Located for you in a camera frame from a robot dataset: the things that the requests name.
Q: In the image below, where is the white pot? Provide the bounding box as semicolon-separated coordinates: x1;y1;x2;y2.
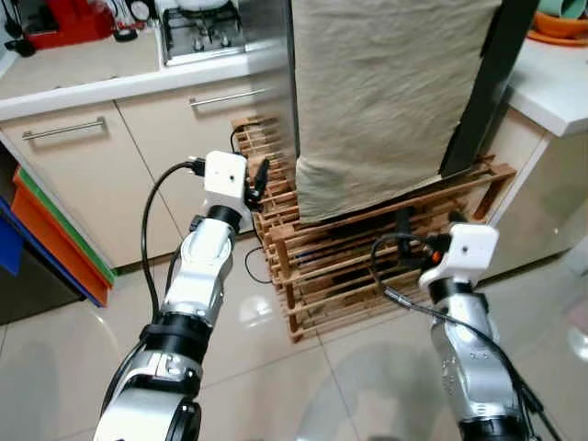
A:
175;0;231;12

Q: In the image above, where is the beige crumpled cloth cover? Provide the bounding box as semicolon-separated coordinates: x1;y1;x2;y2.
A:
289;0;504;224

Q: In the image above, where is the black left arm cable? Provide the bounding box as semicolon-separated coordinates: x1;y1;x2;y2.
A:
141;158;208;322

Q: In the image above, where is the white kitchen counter unit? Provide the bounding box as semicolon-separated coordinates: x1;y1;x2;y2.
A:
487;37;588;277

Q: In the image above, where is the orange plastic bowl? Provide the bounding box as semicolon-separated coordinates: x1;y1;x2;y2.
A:
533;11;588;40

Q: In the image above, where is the green flat board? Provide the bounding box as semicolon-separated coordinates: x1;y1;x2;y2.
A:
14;165;119;281

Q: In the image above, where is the thin black power cord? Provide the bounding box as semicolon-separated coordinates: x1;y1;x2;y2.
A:
243;243;278;286

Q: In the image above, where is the dark grey appliance front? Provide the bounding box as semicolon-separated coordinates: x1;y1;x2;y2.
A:
0;243;93;327

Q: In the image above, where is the blue flat board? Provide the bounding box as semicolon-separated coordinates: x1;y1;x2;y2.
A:
0;198;104;309

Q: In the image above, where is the wooden slatted rack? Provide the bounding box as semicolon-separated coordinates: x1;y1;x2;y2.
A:
230;115;517;343

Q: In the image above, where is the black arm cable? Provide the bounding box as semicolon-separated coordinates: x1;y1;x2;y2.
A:
141;158;208;322
370;232;563;441

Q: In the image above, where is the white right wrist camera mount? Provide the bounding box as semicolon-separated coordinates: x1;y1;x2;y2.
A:
420;223;500;293

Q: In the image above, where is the steel gas hob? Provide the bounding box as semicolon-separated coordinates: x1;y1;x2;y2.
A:
158;0;249;67

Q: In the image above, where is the cream kitchen cabinet unit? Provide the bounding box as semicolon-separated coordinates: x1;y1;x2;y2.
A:
0;37;297;277

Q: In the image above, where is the metal cabinet handle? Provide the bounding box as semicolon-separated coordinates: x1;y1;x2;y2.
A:
20;118;107;141
188;87;267;109

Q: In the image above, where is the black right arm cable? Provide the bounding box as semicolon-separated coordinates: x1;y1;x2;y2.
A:
370;232;563;441

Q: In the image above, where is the orange flat board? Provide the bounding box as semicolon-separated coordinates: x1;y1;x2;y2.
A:
9;179;113;304

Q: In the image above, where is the red coffee machine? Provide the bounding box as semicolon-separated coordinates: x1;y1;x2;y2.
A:
26;0;116;50

